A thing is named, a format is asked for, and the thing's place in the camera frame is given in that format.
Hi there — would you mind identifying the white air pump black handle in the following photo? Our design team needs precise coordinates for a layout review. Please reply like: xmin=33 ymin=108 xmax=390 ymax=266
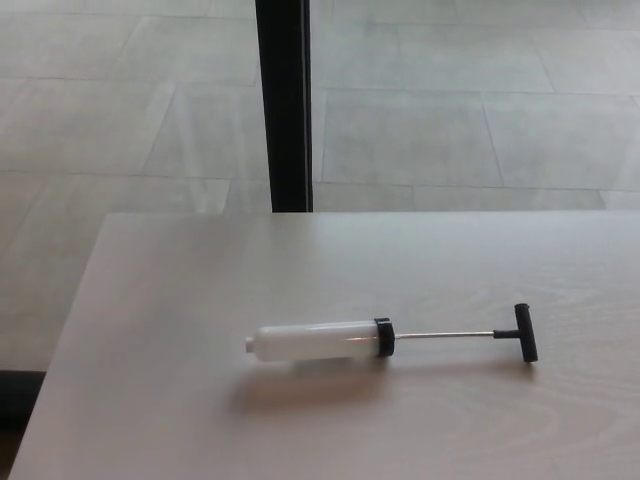
xmin=244 ymin=302 xmax=541 ymax=365

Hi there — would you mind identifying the black window frame post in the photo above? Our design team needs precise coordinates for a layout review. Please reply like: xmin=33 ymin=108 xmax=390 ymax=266
xmin=253 ymin=0 xmax=316 ymax=214

